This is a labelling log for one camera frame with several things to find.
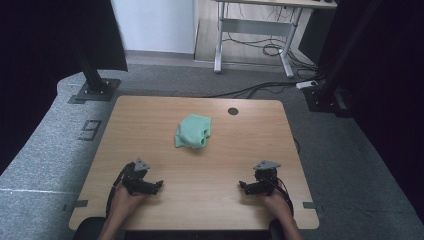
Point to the white power strip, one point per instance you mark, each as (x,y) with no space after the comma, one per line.
(306,84)

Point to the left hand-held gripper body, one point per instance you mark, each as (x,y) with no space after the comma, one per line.
(136,181)

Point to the black metal stand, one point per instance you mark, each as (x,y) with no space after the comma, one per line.
(325,90)
(95,85)

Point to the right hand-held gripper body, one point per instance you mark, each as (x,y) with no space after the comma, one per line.
(266,181)

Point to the person's right hand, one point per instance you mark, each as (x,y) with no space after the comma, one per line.
(278,204)

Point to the grey tape strip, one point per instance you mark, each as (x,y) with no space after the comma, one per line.
(77,204)
(311,205)

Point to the person's right leg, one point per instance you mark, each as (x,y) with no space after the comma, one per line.
(275,231)

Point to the white desk frame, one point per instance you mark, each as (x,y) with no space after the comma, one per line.
(255,27)

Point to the black box under desk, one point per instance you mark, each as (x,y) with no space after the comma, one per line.
(315,36)

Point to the person's left leg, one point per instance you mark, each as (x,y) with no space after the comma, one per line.
(88,230)

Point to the person's left hand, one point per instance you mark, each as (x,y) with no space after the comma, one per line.
(123,203)

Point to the green microfibre towel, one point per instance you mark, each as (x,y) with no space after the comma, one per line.
(193,131)

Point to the black curtain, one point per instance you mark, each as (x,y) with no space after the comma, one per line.
(390,83)
(40,66)

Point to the person's leg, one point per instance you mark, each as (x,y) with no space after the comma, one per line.
(275,231)
(88,230)

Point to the black round table grommet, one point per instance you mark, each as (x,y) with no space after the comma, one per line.
(233,111)

